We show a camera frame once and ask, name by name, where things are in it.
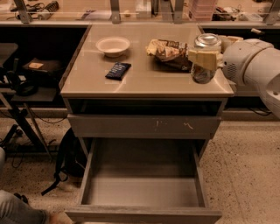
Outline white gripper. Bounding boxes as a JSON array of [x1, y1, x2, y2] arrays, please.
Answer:
[[188, 35, 274, 86]]

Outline silver soda can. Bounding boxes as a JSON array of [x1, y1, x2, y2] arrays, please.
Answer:
[[188, 33, 221, 84]]

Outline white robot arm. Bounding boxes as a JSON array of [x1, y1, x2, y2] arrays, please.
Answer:
[[187, 33, 280, 117]]

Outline grey drawer cabinet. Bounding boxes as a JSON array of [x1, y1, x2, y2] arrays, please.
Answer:
[[61, 22, 234, 151]]

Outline closed grey drawer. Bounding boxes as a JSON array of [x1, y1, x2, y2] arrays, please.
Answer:
[[68, 114, 221, 139]]

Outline open grey drawer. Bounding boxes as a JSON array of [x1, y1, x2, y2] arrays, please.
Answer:
[[66, 138, 221, 224]]

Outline grey stick with tip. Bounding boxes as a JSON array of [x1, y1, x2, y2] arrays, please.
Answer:
[[251, 28, 264, 35]]

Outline brown chip bag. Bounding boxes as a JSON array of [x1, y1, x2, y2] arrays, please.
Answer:
[[146, 39, 193, 73]]

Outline dark blue snack bar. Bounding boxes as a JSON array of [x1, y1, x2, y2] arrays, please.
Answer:
[[105, 62, 131, 81]]

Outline white paper bowl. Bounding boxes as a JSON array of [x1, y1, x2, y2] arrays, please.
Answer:
[[95, 37, 130, 58]]

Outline black backpack on floor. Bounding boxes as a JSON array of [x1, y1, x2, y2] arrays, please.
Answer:
[[41, 129, 87, 196]]

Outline dark bag with label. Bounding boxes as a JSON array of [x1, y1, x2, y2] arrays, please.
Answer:
[[23, 58, 63, 74]]

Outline grey side desk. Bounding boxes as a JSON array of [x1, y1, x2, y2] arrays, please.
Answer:
[[0, 43, 52, 158]]

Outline black headphones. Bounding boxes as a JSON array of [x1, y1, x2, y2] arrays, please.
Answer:
[[6, 71, 38, 96]]

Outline black office chair base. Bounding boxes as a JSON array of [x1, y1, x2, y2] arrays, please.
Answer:
[[14, 192, 29, 204]]

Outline person in grey trousers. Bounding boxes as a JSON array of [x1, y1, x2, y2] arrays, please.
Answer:
[[0, 147, 74, 224]]

